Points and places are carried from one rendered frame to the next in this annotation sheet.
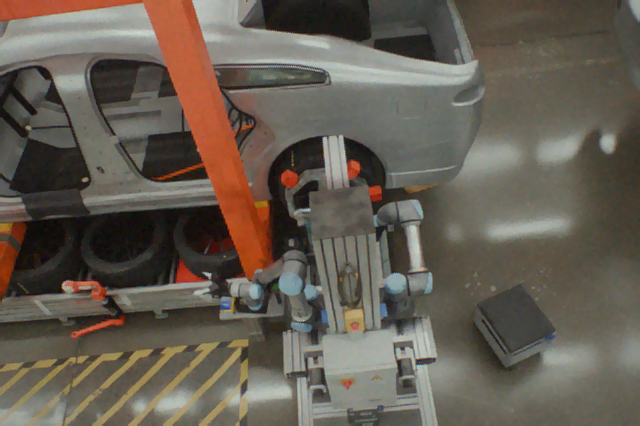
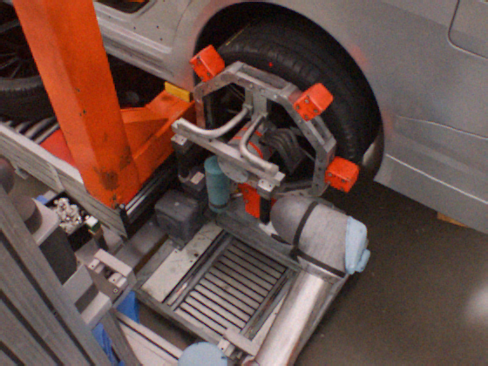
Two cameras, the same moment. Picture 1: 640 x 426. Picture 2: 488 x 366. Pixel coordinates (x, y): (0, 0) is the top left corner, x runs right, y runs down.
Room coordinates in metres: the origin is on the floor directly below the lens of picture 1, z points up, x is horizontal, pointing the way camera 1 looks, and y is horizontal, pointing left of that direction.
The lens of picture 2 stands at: (1.39, -0.66, 2.25)
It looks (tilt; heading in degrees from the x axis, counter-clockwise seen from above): 52 degrees down; 30
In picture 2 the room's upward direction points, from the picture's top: 2 degrees counter-clockwise
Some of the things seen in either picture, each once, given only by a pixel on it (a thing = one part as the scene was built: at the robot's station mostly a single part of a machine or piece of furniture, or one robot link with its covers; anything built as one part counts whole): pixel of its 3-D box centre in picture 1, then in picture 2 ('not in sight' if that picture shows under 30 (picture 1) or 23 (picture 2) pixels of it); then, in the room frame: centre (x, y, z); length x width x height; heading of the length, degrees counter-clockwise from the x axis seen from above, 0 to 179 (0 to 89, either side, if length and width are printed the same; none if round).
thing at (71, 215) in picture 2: (252, 299); (68, 220); (2.08, 0.53, 0.51); 0.20 x 0.14 x 0.13; 75
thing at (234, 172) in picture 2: not in sight; (249, 149); (2.48, -0.08, 0.85); 0.21 x 0.14 x 0.14; 174
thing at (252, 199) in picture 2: not in sight; (265, 192); (2.59, -0.09, 0.48); 0.16 x 0.12 x 0.17; 174
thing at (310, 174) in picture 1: (327, 198); (260, 136); (2.55, -0.09, 0.85); 0.54 x 0.07 x 0.54; 84
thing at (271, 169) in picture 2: not in sight; (267, 134); (2.42, -0.17, 1.03); 0.19 x 0.18 x 0.11; 174
